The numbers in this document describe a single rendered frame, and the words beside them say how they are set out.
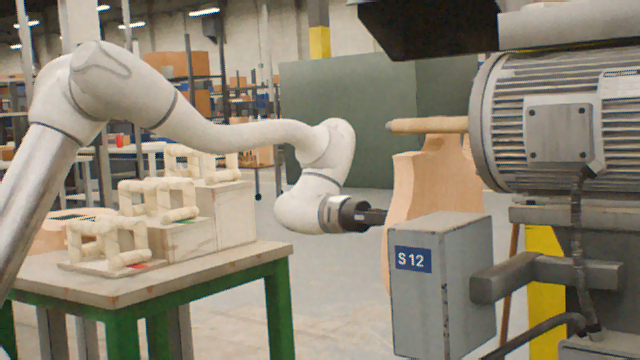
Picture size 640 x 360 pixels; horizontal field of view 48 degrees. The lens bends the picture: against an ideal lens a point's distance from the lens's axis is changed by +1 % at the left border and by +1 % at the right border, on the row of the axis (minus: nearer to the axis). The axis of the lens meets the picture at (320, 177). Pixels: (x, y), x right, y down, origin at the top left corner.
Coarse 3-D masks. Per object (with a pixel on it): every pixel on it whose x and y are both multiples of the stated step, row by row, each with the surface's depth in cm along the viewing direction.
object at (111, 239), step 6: (108, 234) 171; (114, 234) 172; (108, 240) 171; (114, 240) 172; (108, 246) 172; (114, 246) 172; (108, 252) 172; (114, 252) 172; (108, 258) 172; (108, 264) 172
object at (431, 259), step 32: (416, 224) 108; (448, 224) 107; (480, 224) 111; (416, 256) 105; (448, 256) 103; (480, 256) 111; (416, 288) 106; (448, 288) 103; (416, 320) 106; (448, 320) 104; (480, 320) 111; (576, 320) 110; (416, 352) 107; (448, 352) 104
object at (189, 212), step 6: (174, 210) 185; (180, 210) 186; (186, 210) 187; (192, 210) 188; (198, 210) 190; (162, 216) 183; (168, 216) 183; (174, 216) 184; (180, 216) 185; (186, 216) 187; (192, 216) 188; (168, 222) 183
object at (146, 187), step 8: (120, 184) 193; (128, 184) 191; (136, 184) 189; (144, 184) 187; (152, 184) 185; (160, 184) 183; (128, 192) 193; (136, 192) 190; (144, 192) 188; (152, 192) 185
